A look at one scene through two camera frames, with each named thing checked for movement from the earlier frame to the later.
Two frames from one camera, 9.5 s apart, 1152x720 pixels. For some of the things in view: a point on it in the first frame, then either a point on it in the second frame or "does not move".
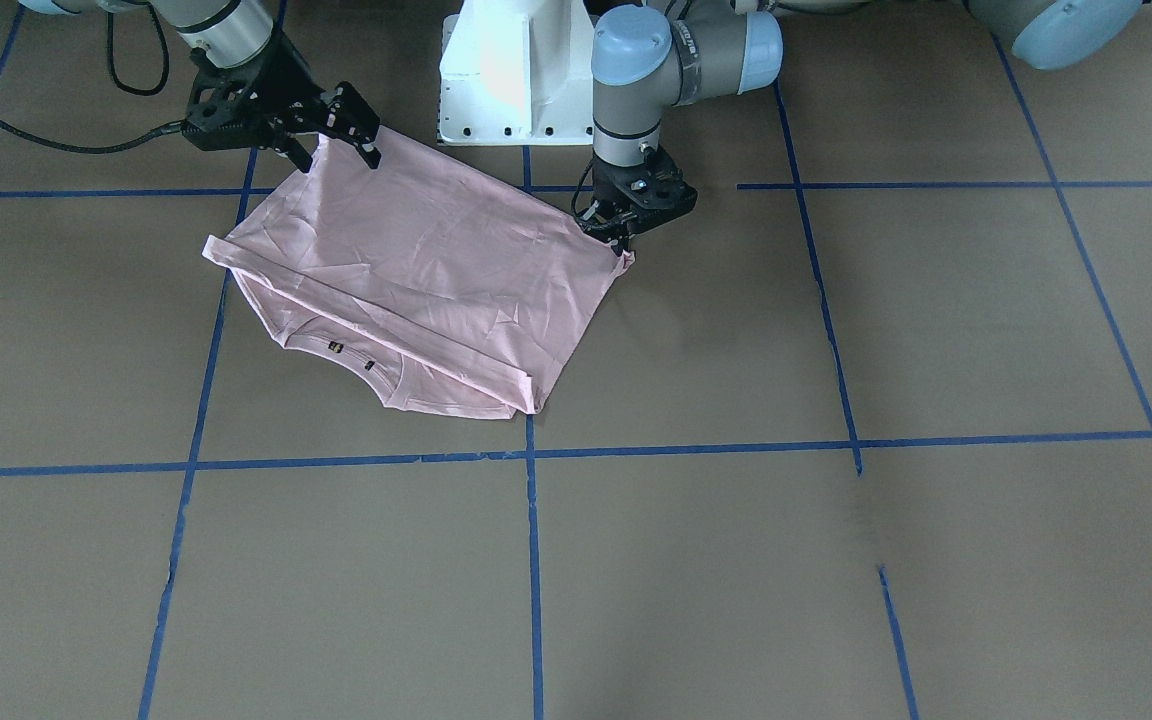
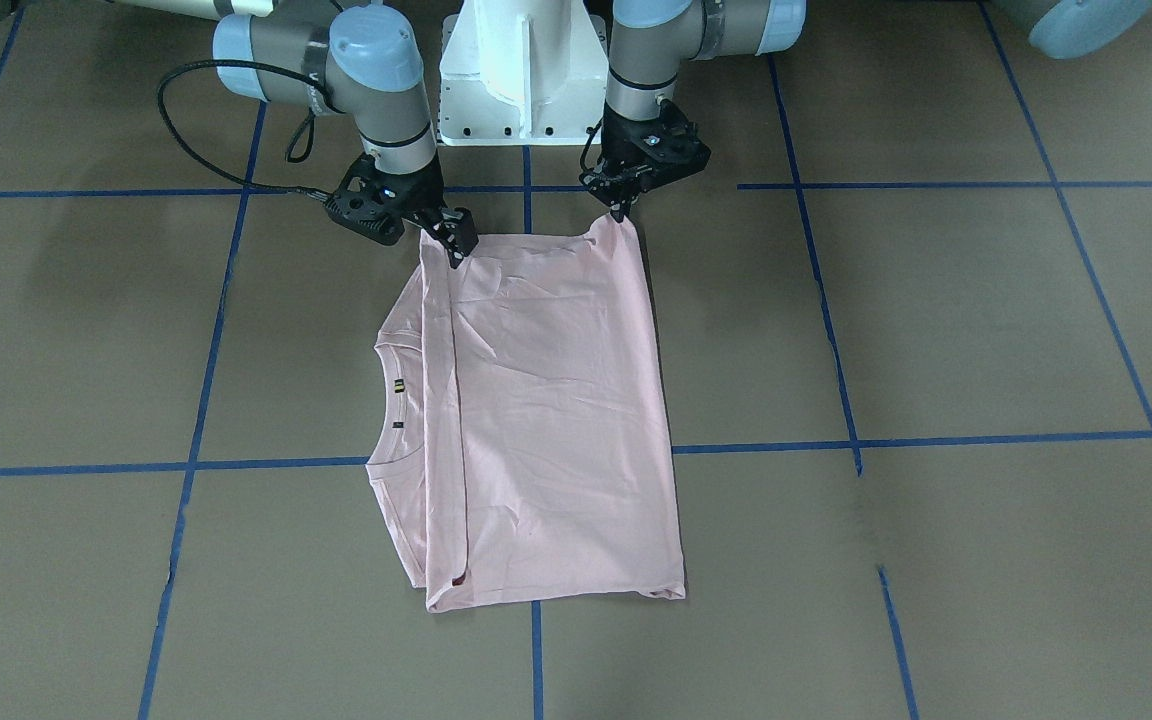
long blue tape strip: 198,431 does not move
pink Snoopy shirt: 432,284 -> 521,437
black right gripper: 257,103 -> 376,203
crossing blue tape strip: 121,467 does not move
